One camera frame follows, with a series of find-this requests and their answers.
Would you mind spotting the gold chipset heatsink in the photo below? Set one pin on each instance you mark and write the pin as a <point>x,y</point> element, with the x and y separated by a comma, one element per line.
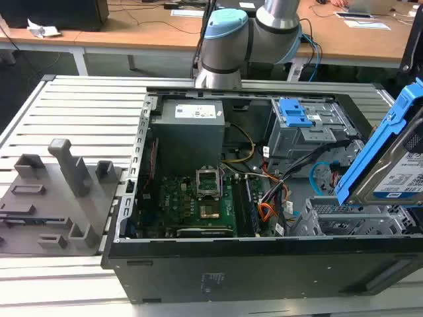
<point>209,212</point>

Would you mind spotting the green motherboard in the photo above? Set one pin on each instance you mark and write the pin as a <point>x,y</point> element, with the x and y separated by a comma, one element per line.
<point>178,201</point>

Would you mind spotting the white printed papers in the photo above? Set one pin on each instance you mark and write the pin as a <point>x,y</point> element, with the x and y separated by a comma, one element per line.
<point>363,20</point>

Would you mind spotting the grey laptop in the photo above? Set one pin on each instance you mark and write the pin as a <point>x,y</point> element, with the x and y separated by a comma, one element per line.
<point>373,6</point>

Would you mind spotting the hard disk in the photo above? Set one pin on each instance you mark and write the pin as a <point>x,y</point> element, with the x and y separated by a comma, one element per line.
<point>396,185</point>

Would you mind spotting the CPU socket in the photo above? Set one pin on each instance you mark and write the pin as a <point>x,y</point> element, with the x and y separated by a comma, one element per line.
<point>208,185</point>

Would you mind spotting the black PC case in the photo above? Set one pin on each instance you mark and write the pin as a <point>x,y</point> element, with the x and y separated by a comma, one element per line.
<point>264,274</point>

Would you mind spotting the metal drive cage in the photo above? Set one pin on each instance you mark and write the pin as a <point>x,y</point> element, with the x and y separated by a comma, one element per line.
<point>297,142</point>

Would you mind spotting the grey power supply unit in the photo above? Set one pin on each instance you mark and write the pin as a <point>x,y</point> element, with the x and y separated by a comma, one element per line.
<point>185,138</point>

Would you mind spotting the crumpled white paper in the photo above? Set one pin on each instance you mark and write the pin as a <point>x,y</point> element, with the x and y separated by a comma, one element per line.
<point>43,29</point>

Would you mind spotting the blue plastic cage latch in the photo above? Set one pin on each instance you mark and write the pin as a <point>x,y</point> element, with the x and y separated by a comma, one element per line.
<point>294,114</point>

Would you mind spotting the black box on desk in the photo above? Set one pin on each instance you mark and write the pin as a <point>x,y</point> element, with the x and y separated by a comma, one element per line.
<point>53,13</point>

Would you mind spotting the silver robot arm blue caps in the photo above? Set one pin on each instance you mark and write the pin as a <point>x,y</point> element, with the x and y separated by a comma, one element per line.
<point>224,49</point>

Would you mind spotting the metal disk bay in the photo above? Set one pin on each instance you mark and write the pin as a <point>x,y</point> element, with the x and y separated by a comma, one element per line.
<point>330,218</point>

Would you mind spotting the grey parts rack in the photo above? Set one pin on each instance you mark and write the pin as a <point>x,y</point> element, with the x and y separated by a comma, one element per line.
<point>49,211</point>

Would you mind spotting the wooden desk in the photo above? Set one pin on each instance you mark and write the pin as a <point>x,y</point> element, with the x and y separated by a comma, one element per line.
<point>132,29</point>
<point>347,43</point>

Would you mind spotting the black RAM stick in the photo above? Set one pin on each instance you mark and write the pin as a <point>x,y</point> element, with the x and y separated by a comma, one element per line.
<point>249,211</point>

